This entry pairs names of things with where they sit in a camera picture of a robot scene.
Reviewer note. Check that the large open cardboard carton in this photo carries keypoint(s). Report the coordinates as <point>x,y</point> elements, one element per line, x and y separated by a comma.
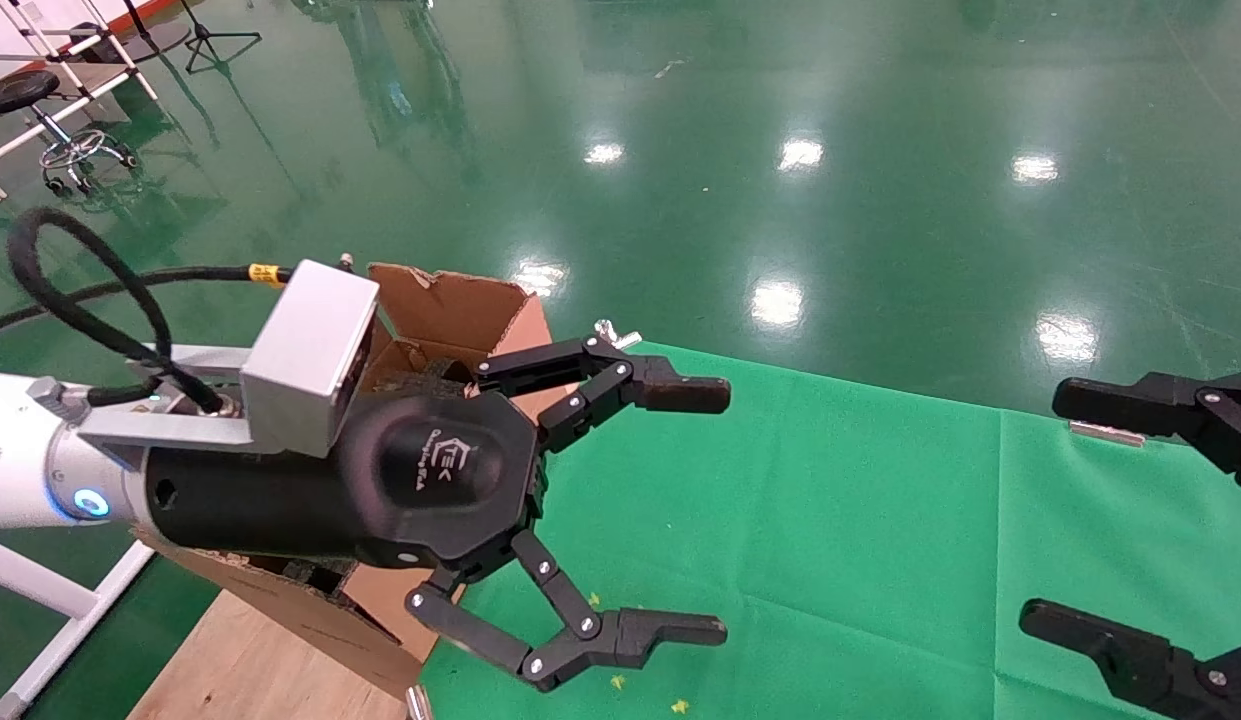
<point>460,305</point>

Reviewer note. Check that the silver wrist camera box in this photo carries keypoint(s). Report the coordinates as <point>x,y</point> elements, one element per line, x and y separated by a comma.
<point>305,350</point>

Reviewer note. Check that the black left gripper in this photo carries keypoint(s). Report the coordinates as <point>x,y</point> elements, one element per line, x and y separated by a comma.
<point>260,500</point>

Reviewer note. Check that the black round stool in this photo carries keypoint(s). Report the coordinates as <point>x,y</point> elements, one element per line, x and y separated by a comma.
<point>20,90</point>

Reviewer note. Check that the white floor frame bar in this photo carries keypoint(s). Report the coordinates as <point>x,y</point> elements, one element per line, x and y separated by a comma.
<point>30,583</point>

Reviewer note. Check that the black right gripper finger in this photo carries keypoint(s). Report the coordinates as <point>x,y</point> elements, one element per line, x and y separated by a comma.
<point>1110,402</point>
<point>1140,665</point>

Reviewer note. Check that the white pipe frame table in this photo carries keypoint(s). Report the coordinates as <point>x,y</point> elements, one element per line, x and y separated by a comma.
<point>90,78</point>

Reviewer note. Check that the black foam insert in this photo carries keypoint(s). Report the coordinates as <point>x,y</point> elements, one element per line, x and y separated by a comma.
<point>435,375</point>
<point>315,575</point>

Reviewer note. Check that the green cloth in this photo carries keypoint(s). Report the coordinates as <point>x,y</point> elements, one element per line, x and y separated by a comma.
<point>880,550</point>

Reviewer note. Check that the black tripod stand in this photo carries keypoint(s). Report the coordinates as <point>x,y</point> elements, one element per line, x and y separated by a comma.
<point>230,37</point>

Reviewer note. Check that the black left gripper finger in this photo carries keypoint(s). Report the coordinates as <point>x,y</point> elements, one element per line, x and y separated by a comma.
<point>685,395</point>
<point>675,630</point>

